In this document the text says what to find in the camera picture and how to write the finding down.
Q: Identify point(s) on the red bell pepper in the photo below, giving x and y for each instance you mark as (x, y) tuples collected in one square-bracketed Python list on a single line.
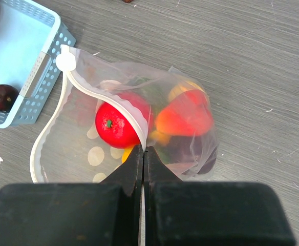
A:
[(186, 115)]

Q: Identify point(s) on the green yellow mango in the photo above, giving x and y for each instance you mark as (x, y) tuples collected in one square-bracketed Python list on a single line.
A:
[(154, 96)]

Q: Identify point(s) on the light blue plastic basket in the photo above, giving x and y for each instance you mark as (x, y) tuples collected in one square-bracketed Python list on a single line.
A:
[(31, 36)]

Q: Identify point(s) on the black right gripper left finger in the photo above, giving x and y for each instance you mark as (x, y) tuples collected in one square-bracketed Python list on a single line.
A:
[(104, 213)]

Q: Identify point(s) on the clear zip top bag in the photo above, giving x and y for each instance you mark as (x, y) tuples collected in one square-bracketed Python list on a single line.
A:
[(69, 148)]

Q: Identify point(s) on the yellow peach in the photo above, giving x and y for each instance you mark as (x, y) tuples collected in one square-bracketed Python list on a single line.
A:
[(181, 88)]

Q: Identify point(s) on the dark purple plum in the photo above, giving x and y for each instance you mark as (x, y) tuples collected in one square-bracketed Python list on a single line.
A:
[(8, 96)]

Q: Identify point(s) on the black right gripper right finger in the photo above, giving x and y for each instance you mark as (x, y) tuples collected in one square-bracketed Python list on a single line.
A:
[(210, 213)]

